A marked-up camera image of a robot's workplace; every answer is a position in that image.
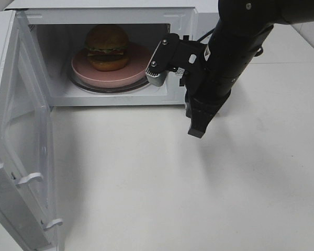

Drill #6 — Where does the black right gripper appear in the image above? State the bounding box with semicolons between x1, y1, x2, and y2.
181;39;241;138

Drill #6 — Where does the pink round plate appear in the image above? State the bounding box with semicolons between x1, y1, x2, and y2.
71;42;151;88

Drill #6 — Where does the toy hamburger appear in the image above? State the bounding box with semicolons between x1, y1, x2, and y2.
85;24;129;71

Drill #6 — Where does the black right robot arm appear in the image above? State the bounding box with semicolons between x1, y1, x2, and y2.
182;1;314;138

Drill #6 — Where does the glass microwave turntable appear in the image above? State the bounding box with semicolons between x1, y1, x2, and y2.
67;70;149;94

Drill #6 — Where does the white microwave oven body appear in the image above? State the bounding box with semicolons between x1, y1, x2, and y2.
0;1;218;111

